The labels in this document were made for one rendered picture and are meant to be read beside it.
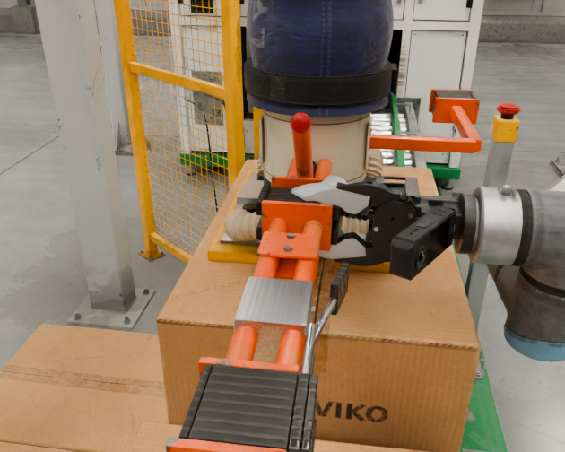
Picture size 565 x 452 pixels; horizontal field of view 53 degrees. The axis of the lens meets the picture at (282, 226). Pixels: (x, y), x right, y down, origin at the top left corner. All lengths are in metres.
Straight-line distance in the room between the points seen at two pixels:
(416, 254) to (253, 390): 0.26
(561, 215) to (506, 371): 1.77
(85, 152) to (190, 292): 1.59
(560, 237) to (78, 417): 1.08
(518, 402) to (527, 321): 1.56
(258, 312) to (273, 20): 0.45
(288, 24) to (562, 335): 0.52
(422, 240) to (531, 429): 1.67
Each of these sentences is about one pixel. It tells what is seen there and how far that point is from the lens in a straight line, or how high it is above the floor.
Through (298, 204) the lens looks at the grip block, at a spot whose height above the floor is 1.23.
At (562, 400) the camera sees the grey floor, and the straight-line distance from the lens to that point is 2.38.
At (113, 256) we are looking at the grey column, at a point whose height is 0.30.
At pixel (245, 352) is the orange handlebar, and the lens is 0.45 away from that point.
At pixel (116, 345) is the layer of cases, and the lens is 1.58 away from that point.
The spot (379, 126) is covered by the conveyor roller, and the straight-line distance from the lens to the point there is 3.31.
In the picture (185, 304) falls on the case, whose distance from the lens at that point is 0.75.
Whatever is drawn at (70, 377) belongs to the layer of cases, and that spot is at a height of 0.54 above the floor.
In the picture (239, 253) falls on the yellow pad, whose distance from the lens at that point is 0.83.
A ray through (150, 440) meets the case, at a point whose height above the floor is 0.94.
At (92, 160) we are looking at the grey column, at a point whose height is 0.73.
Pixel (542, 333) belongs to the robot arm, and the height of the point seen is 1.08.
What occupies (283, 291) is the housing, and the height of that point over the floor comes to 1.22.
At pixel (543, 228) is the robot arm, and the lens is 0.67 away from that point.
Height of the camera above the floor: 1.50
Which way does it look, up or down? 27 degrees down
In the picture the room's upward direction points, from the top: straight up
